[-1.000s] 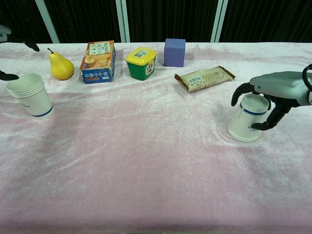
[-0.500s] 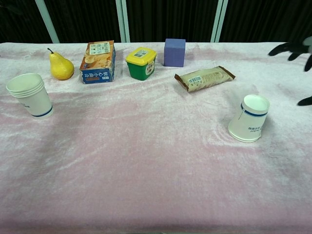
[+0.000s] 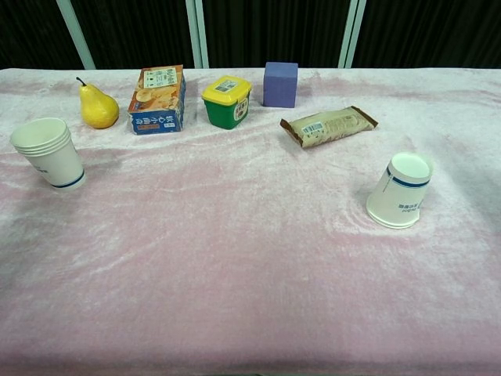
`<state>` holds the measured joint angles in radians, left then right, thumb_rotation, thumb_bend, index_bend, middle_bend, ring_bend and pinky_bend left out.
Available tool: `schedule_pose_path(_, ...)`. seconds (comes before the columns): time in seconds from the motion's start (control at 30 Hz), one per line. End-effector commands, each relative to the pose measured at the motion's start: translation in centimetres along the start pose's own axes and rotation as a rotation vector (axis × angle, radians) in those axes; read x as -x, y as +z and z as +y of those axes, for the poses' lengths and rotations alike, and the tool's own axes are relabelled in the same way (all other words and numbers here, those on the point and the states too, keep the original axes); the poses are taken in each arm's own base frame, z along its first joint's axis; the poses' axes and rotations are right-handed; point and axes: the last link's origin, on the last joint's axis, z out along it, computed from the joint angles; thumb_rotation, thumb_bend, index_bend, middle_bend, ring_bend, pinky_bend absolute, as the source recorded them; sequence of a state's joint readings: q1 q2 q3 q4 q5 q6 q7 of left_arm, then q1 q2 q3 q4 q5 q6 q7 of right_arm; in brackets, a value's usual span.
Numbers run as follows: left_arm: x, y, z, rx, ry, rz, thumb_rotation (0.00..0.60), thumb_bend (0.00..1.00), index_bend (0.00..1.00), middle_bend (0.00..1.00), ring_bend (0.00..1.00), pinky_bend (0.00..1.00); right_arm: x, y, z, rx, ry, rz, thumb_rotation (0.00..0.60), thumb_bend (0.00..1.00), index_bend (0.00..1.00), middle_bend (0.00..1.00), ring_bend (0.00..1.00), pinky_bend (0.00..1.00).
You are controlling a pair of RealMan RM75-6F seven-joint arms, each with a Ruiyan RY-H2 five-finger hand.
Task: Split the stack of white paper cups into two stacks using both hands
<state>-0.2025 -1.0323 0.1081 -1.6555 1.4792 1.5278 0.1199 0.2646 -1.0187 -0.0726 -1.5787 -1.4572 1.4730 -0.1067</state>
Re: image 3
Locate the green tub yellow lid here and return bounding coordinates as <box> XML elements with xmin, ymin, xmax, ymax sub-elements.
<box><xmin>200</xmin><ymin>75</ymin><xmax>253</xmax><ymax>130</ymax></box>

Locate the brown beige snack bar wrapper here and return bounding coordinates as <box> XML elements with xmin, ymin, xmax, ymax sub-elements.
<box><xmin>279</xmin><ymin>105</ymin><xmax>380</xmax><ymax>150</ymax></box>

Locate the white paper cup blue band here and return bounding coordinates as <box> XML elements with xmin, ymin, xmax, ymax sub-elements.
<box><xmin>13</xmin><ymin>136</ymin><xmax>72</xmax><ymax>157</ymax></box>
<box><xmin>366</xmin><ymin>203</ymin><xmax>418</xmax><ymax>227</ymax></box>
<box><xmin>15</xmin><ymin>140</ymin><xmax>86</xmax><ymax>192</ymax></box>
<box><xmin>9</xmin><ymin>117</ymin><xmax>68</xmax><ymax>150</ymax></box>
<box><xmin>366</xmin><ymin>151</ymin><xmax>434</xmax><ymax>225</ymax></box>
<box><xmin>11</xmin><ymin>132</ymin><xmax>70</xmax><ymax>154</ymax></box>
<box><xmin>367</xmin><ymin>207</ymin><xmax>416</xmax><ymax>230</ymax></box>

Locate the black partition panel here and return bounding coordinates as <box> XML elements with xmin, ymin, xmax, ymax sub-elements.
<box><xmin>0</xmin><ymin>0</ymin><xmax>85</xmax><ymax>71</ymax></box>
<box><xmin>201</xmin><ymin>0</ymin><xmax>351</xmax><ymax>68</ymax></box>
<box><xmin>351</xmin><ymin>0</ymin><xmax>501</xmax><ymax>70</ymax></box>
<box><xmin>70</xmin><ymin>0</ymin><xmax>196</xmax><ymax>70</ymax></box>

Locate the yellow pear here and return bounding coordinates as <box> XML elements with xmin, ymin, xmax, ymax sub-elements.
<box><xmin>75</xmin><ymin>76</ymin><xmax>121</xmax><ymax>129</ymax></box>

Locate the pink velvet tablecloth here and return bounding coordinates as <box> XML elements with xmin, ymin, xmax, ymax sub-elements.
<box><xmin>0</xmin><ymin>67</ymin><xmax>501</xmax><ymax>376</ymax></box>

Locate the purple foam cube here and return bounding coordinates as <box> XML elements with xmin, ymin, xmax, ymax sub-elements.
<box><xmin>262</xmin><ymin>61</ymin><xmax>300</xmax><ymax>109</ymax></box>

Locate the light partition frame post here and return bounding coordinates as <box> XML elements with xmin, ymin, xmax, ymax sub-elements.
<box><xmin>56</xmin><ymin>0</ymin><xmax>96</xmax><ymax>71</ymax></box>
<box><xmin>185</xmin><ymin>0</ymin><xmax>211</xmax><ymax>70</ymax></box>
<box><xmin>337</xmin><ymin>0</ymin><xmax>368</xmax><ymax>70</ymax></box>

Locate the orange blue cookie box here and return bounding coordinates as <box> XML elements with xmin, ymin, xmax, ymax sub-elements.
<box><xmin>128</xmin><ymin>64</ymin><xmax>187</xmax><ymax>136</ymax></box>

